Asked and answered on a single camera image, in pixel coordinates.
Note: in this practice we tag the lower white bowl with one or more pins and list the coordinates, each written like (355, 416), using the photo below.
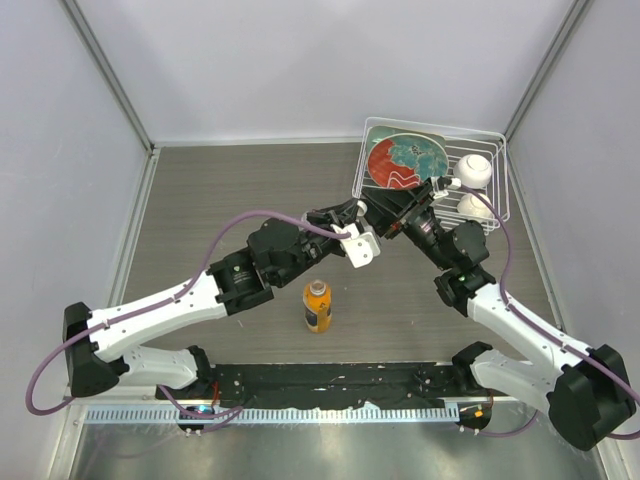
(475, 206)

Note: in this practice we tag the white bottle cap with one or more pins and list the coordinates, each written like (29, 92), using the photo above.
(361, 208)

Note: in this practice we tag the white wire dish rack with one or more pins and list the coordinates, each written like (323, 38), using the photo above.
(459, 142)

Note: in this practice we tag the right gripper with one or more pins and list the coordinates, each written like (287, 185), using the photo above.
(392, 211)

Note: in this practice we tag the orange juice bottle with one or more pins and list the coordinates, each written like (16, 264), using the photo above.
(317, 301)

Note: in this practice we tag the red and teal plate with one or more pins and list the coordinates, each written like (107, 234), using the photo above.
(402, 159)

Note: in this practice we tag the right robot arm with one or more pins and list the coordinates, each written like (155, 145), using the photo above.
(584, 391)

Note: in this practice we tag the slotted cable duct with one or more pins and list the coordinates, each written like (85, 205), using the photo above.
(368, 413)

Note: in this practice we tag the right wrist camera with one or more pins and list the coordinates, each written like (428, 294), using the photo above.
(442, 187)

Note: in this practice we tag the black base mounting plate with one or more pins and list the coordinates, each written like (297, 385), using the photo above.
(333, 386)

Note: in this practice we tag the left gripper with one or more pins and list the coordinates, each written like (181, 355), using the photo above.
(336, 215)

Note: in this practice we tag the upper white bowl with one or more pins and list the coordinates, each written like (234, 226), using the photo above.
(473, 170)

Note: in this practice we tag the white bowl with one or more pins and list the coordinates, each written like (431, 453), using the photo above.
(475, 206)
(473, 170)

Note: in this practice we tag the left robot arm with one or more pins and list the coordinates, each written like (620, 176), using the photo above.
(106, 347)

